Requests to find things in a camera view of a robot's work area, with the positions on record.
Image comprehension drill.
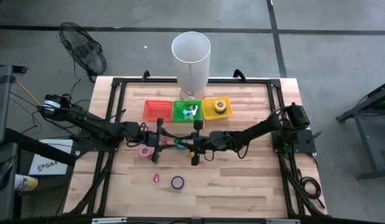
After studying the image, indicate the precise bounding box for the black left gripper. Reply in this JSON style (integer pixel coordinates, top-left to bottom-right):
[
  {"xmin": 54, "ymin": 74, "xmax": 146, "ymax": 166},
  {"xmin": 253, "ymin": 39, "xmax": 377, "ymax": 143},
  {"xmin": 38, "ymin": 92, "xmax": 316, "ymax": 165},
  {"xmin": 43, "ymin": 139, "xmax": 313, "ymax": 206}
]
[{"xmin": 145, "ymin": 117, "xmax": 180, "ymax": 165}]

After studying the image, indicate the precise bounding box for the dark side desk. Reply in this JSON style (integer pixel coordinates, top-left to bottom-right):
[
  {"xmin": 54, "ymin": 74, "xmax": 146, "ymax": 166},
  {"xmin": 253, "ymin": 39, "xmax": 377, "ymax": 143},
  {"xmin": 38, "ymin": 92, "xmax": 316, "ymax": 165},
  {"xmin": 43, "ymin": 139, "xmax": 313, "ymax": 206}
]
[{"xmin": 0, "ymin": 142, "xmax": 21, "ymax": 222}]

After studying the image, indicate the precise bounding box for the black computer mouse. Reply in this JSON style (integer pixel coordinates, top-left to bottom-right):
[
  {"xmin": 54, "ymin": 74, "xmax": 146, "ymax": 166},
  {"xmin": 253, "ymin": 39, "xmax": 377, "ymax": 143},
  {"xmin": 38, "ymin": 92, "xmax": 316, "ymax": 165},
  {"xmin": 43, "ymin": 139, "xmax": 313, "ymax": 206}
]
[{"xmin": 0, "ymin": 161, "xmax": 14, "ymax": 192}]

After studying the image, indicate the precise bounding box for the white cylinder table lamp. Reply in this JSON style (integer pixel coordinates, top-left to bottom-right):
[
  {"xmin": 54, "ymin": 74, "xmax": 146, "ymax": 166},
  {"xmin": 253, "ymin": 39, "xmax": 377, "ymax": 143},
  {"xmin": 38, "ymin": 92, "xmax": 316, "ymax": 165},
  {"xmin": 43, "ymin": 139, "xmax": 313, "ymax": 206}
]
[{"xmin": 170, "ymin": 30, "xmax": 211, "ymax": 102}]

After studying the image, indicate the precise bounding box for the grey equipment case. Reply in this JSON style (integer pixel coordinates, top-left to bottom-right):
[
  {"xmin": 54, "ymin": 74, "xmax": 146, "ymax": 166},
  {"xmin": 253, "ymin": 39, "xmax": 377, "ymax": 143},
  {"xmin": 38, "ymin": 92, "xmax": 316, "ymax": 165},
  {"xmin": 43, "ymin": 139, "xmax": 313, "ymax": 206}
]
[{"xmin": 0, "ymin": 64, "xmax": 29, "ymax": 147}]

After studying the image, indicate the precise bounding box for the black diagonal beam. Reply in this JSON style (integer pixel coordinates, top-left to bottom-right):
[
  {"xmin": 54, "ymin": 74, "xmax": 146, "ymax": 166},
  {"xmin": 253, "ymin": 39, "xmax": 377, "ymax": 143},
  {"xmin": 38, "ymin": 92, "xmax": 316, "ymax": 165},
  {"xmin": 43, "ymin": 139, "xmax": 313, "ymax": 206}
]
[{"xmin": 4, "ymin": 127, "xmax": 78, "ymax": 167}]

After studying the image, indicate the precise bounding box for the silver edge bracket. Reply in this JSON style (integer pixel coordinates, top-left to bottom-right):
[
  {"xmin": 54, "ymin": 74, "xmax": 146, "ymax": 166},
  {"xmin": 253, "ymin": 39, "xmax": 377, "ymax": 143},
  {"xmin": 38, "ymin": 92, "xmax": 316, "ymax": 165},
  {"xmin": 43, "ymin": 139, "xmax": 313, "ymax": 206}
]
[
  {"xmin": 264, "ymin": 218, "xmax": 302, "ymax": 224},
  {"xmin": 91, "ymin": 217, "xmax": 128, "ymax": 224}
]

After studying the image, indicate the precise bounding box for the coiled black cable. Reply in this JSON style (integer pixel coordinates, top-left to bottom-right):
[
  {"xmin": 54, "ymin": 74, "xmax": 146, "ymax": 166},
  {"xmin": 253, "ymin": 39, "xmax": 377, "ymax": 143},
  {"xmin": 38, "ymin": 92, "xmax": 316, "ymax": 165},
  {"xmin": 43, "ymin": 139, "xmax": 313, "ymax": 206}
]
[{"xmin": 299, "ymin": 167, "xmax": 326, "ymax": 209}]

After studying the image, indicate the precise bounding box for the white printed box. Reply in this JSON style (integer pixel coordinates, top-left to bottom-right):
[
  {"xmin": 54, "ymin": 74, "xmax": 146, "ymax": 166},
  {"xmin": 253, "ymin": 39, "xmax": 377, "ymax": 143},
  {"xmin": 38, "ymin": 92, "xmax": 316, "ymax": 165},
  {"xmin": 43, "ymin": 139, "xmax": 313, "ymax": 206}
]
[{"xmin": 28, "ymin": 138, "xmax": 74, "ymax": 177}]

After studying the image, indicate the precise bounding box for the yellow white spray can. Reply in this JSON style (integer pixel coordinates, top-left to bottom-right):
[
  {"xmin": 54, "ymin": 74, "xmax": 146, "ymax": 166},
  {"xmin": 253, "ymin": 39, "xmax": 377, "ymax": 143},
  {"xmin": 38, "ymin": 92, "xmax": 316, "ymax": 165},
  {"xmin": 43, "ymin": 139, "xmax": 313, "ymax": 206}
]
[{"xmin": 13, "ymin": 173, "xmax": 39, "ymax": 192}]

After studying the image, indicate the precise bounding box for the orange plastic basket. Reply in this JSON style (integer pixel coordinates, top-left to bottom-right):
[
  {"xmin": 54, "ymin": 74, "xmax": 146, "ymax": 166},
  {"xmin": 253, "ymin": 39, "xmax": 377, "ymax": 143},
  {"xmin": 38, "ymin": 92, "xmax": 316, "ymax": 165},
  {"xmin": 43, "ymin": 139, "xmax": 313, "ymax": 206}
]
[{"xmin": 142, "ymin": 100, "xmax": 174, "ymax": 123}]

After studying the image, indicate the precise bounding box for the black cable bundle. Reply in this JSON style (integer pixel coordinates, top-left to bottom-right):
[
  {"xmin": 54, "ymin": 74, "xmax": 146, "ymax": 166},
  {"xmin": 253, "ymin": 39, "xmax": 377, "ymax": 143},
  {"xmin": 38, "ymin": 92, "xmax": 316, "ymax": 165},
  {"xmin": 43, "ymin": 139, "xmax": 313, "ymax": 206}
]
[
  {"xmin": 277, "ymin": 154, "xmax": 325, "ymax": 217},
  {"xmin": 67, "ymin": 152, "xmax": 114, "ymax": 215}
]

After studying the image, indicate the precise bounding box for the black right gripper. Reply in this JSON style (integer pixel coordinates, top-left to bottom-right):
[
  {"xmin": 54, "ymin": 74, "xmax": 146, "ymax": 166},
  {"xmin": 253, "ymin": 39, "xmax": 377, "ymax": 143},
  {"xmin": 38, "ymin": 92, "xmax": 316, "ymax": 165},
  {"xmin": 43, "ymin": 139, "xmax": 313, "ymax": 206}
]
[{"xmin": 179, "ymin": 119, "xmax": 212, "ymax": 166}]

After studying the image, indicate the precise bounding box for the green plastic basket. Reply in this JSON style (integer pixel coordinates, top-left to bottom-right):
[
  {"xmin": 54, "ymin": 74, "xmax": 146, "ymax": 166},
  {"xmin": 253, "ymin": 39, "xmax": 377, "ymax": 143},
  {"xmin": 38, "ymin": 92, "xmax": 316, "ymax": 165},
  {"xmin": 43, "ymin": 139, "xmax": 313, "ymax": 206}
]
[{"xmin": 172, "ymin": 100, "xmax": 203, "ymax": 123}]

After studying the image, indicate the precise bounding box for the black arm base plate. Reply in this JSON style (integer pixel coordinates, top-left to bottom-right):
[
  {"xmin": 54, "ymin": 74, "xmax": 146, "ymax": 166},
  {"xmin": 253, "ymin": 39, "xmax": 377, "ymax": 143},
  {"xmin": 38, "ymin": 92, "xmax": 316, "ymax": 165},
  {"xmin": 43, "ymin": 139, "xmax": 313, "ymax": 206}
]
[
  {"xmin": 271, "ymin": 128, "xmax": 317, "ymax": 155},
  {"xmin": 72, "ymin": 136, "xmax": 120, "ymax": 153}
]

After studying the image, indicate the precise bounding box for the yellow cable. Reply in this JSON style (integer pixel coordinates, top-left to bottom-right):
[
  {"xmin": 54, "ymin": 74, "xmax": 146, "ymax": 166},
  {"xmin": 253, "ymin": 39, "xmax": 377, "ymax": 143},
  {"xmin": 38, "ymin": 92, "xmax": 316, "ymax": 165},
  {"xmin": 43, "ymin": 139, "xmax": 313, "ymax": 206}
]
[{"xmin": 14, "ymin": 81, "xmax": 43, "ymax": 107}]

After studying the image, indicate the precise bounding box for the yellow plastic basket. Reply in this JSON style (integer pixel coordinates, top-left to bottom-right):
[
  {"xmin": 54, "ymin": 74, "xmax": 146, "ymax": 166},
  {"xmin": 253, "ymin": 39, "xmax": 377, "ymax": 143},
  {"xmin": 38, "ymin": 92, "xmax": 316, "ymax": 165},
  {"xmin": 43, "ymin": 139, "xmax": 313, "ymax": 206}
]
[{"xmin": 201, "ymin": 96, "xmax": 234, "ymax": 121}]

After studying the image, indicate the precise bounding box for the black floor fan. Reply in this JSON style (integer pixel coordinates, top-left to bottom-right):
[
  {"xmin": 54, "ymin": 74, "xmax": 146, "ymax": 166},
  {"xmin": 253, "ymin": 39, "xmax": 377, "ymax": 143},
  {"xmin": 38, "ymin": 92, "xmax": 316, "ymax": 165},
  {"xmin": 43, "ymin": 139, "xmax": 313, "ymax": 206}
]
[{"xmin": 57, "ymin": 21, "xmax": 108, "ymax": 82}]

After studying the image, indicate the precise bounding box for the purple tape roll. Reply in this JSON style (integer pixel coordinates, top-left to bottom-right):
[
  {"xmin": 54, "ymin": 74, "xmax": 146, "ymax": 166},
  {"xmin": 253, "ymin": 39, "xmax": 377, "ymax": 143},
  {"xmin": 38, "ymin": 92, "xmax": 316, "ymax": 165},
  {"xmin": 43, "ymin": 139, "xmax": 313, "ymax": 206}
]
[{"xmin": 170, "ymin": 175, "xmax": 185, "ymax": 190}]

